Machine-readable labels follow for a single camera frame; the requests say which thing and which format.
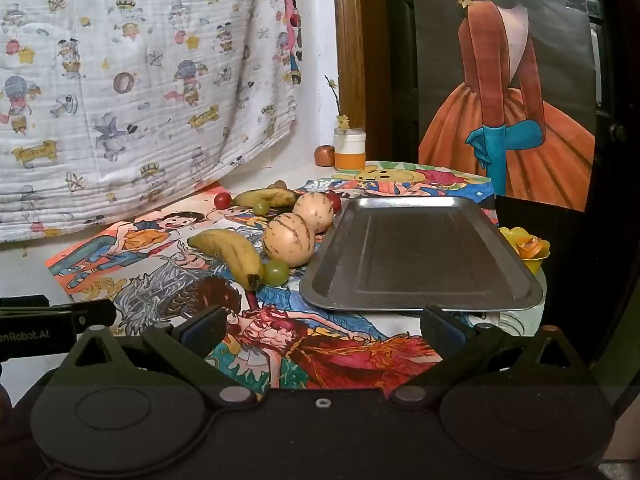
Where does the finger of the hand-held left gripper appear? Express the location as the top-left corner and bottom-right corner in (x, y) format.
(67, 299), (117, 335)

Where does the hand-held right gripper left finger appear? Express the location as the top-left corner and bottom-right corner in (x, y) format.
(59, 304), (257, 407)

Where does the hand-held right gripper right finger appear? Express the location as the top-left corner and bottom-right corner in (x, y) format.
(389, 304), (583, 406)

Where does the large yellow banana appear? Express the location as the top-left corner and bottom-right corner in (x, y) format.
(187, 228), (265, 291)

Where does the metal tray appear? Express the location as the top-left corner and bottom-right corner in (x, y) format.
(299, 196), (545, 312)

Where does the large striped pepino melon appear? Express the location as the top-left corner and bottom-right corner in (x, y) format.
(263, 213), (316, 265)

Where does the small striped pepino melon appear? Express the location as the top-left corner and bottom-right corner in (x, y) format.
(292, 192), (335, 234)

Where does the cartoon printed table mat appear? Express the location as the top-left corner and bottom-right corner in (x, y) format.
(45, 160), (501, 403)

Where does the large green grape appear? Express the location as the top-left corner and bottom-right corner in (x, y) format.
(262, 260), (290, 287)

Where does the yellow flower-shaped bowl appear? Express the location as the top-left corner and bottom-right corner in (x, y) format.
(498, 226), (551, 276)

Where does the yellow banana with brown marks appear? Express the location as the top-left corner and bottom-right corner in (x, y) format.
(233, 187), (297, 209)

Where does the white and orange jar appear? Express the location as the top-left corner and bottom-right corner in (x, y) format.
(333, 128), (366, 171)

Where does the yellow flower twig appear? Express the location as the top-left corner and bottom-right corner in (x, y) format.
(324, 74), (351, 134)

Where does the white cartoon printed blanket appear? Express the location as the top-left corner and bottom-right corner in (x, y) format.
(0, 0), (304, 244)

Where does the dark door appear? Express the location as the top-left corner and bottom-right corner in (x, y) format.
(367, 0), (640, 376)

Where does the wall poster orange dress figure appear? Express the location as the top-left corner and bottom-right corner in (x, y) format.
(407, 0), (599, 212)

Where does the brown wooden door frame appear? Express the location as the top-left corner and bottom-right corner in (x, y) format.
(332, 0), (369, 134)

